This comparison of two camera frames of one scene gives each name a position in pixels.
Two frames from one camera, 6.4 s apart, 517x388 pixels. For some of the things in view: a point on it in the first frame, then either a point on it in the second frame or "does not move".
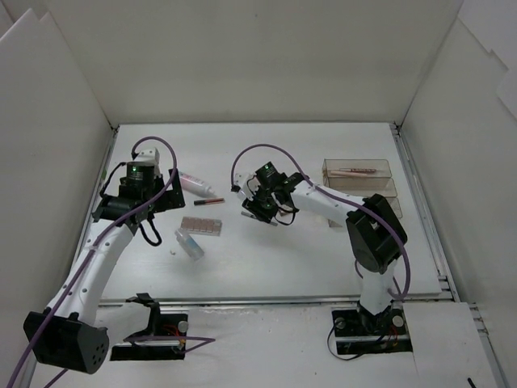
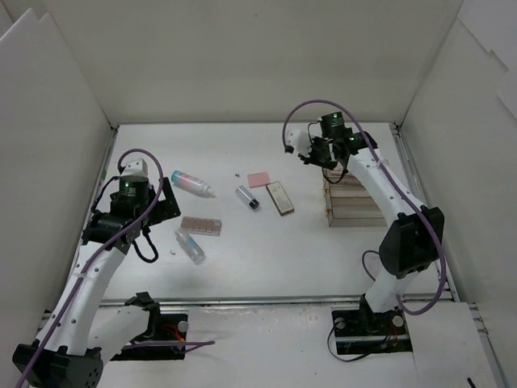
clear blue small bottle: (190, 245) does not move
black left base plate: (167, 343) does not move
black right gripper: (258, 208) -> (319, 154)
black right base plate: (359, 333) does not move
